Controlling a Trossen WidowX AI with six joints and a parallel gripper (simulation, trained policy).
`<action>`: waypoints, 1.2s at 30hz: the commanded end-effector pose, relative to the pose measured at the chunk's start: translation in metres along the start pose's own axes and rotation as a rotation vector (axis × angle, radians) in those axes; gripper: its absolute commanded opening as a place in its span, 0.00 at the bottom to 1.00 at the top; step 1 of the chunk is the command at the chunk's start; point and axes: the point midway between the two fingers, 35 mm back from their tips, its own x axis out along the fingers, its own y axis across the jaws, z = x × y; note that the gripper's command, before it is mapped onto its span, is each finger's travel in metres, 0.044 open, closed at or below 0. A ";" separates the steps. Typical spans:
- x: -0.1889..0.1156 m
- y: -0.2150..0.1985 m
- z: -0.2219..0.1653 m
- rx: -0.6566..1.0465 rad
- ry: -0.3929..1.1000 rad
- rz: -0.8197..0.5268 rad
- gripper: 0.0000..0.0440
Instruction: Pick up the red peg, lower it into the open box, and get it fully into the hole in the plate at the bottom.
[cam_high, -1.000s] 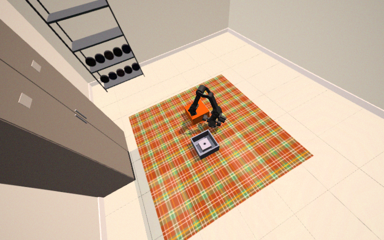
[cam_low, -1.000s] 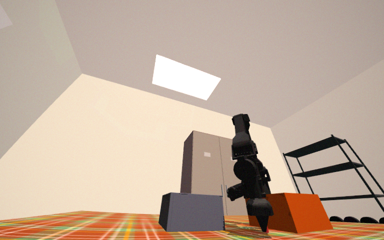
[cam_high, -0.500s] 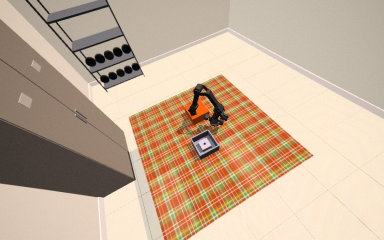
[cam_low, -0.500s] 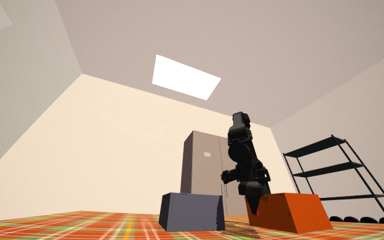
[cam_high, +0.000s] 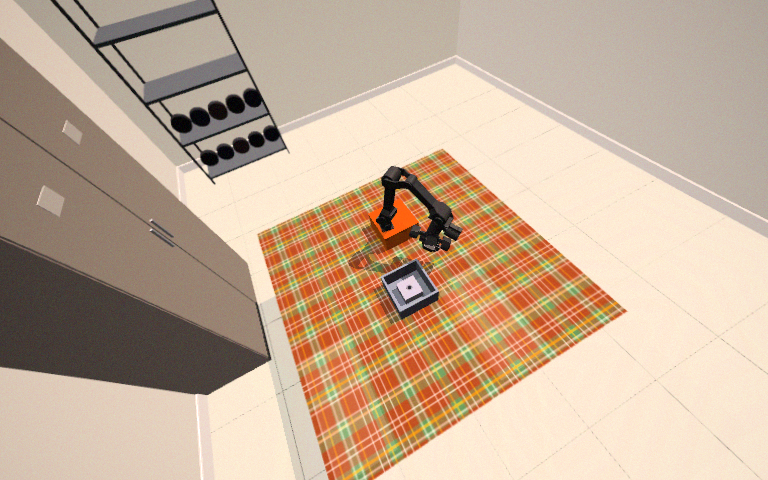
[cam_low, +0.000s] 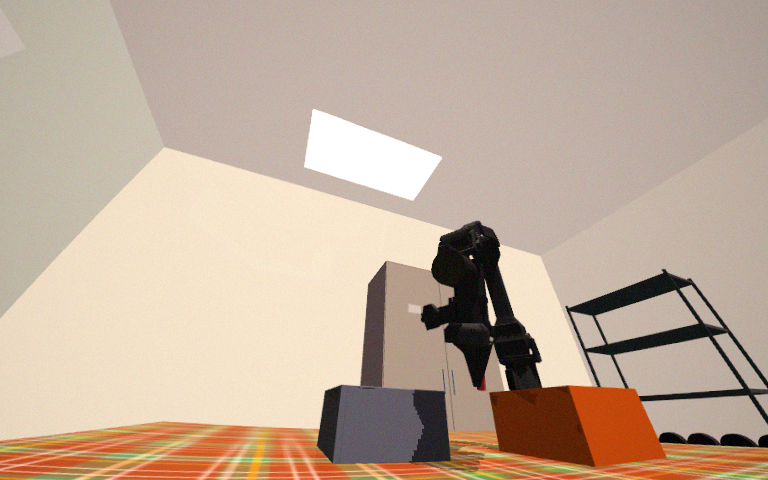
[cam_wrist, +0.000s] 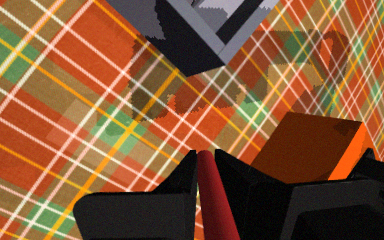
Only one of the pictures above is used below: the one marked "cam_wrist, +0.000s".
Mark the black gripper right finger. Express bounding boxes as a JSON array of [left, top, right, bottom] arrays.
[[214, 149, 380, 240]]

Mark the white flat plate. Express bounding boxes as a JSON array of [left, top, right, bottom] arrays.
[[186, 0, 200, 7]]

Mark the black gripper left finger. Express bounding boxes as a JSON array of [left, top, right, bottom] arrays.
[[73, 150, 198, 240]]

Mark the red peg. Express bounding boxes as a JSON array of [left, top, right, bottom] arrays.
[[197, 150, 241, 240]]

